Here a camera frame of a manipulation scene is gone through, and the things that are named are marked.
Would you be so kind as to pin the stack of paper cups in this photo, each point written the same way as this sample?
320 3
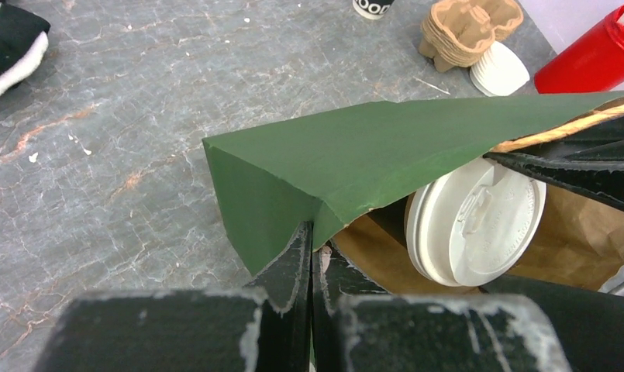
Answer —
372 9

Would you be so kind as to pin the green brown paper bag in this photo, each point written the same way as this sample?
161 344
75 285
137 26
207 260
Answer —
349 173

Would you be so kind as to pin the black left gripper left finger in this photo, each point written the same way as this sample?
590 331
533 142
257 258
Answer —
262 326

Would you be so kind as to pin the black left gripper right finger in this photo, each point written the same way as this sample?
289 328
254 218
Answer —
515 324

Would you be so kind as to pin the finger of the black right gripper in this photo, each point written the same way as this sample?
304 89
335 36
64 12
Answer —
589 163

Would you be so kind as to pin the black white striped cloth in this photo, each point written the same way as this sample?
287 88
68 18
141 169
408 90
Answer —
23 43

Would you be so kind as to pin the brown cardboard cup carrier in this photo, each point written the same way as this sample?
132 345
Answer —
456 33

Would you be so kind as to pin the red cup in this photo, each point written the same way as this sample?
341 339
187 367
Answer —
592 63

